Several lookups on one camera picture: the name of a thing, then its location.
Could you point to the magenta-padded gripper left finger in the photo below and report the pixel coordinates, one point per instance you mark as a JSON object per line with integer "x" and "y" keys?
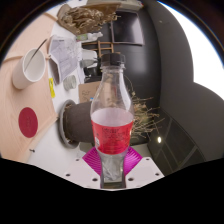
{"x": 75, "y": 171}

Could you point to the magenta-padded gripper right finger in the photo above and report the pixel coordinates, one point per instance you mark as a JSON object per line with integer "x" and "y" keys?
{"x": 146, "y": 170}

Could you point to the clear bottle with red label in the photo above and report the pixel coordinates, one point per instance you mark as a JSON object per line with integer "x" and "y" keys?
{"x": 112, "y": 133}

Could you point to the round ceiling light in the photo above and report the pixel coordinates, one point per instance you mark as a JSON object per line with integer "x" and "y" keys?
{"x": 159, "y": 139}

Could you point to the grey plant saucer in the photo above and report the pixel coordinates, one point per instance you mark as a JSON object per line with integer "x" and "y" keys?
{"x": 61, "y": 128}

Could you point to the small dark screw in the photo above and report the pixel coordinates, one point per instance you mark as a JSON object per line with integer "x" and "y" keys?
{"x": 32, "y": 150}

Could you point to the dried plant in grey pot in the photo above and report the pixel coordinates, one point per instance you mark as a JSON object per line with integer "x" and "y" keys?
{"x": 78, "y": 121}

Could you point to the flat round red coaster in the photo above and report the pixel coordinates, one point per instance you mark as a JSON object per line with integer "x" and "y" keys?
{"x": 28, "y": 122}

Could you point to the brown cardboard box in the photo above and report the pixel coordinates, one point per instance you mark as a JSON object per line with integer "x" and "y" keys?
{"x": 86, "y": 91}

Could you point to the small yellow strip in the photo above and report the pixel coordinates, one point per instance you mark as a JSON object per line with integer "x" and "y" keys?
{"x": 52, "y": 88}

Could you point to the small white tape roll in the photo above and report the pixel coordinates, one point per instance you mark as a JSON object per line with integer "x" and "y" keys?
{"x": 70, "y": 82}

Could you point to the beige plywood sheet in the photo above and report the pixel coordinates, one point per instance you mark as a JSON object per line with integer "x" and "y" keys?
{"x": 13, "y": 106}

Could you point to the white cup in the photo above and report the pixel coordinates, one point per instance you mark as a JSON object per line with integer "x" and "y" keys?
{"x": 21, "y": 75}

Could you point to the white chair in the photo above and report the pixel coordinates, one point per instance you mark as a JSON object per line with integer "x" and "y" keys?
{"x": 88, "y": 56}

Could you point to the thin metal stir stick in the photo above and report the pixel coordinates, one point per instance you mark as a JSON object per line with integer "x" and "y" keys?
{"x": 38, "y": 50}

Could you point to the wooden easel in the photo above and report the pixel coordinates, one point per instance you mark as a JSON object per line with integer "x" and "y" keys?
{"x": 105, "y": 47}

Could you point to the clear spray bottle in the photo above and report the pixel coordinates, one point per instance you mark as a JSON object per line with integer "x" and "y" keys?
{"x": 88, "y": 36}

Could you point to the black wall screen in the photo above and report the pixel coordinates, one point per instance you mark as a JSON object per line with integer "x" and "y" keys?
{"x": 128, "y": 28}

